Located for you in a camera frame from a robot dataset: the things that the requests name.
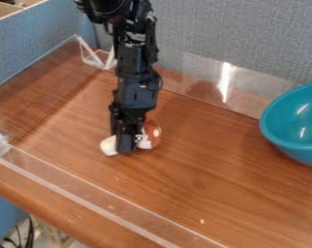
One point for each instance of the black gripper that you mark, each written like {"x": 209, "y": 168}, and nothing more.
{"x": 135, "y": 98}

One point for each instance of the white plush mushroom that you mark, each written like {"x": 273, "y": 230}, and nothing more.
{"x": 149, "y": 139}

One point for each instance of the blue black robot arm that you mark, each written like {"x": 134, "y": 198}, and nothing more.
{"x": 130, "y": 23}

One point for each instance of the blue plastic bowl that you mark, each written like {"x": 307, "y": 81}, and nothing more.
{"x": 285, "y": 123}

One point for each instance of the clear acrylic front barrier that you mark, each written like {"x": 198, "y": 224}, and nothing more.
{"x": 125, "y": 213}

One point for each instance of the clear acrylic barrier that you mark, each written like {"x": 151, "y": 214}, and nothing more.
{"x": 36, "y": 93}
{"x": 220, "y": 83}
{"x": 125, "y": 213}

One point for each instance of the clear acrylic left barrier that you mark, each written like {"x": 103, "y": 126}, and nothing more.
{"x": 36, "y": 93}

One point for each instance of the clear acrylic back barrier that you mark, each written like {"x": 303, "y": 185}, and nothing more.
{"x": 220, "y": 83}

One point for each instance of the wooden shelf box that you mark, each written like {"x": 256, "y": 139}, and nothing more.
{"x": 12, "y": 7}

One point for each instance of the clear acrylic corner bracket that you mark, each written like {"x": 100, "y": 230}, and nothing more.
{"x": 96, "y": 58}

